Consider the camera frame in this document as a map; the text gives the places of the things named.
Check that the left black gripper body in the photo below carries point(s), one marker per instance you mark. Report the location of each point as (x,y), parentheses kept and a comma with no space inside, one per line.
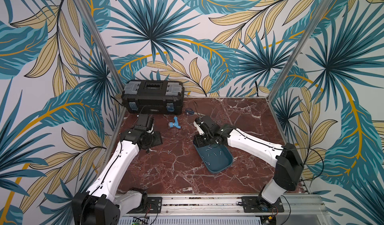
(154,139)

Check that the teal plastic storage tray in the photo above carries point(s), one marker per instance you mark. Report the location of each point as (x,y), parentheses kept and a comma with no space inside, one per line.
(216,160)

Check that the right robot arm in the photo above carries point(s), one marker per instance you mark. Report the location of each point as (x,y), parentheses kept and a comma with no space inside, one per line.
(285,159)

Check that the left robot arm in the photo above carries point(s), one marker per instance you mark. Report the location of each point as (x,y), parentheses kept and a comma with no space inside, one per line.
(100,204)

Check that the blue toy drill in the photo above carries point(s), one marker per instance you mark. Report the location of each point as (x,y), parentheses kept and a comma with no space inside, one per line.
(175,123)

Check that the black plastic toolbox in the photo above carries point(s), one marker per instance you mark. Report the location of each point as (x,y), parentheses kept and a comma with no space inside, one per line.
(153,97)

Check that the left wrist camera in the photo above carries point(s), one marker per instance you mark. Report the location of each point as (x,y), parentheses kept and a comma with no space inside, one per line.
(145,123)

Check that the blue handled scissors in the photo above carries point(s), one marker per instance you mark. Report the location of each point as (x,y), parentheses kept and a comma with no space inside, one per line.
(189,112)

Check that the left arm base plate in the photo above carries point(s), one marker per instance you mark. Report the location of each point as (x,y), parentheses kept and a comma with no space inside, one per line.
(151,205)

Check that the aluminium front rail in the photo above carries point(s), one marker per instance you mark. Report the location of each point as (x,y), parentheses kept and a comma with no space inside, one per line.
(227,205)

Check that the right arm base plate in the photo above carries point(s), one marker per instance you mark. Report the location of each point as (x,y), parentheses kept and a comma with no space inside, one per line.
(252,204)

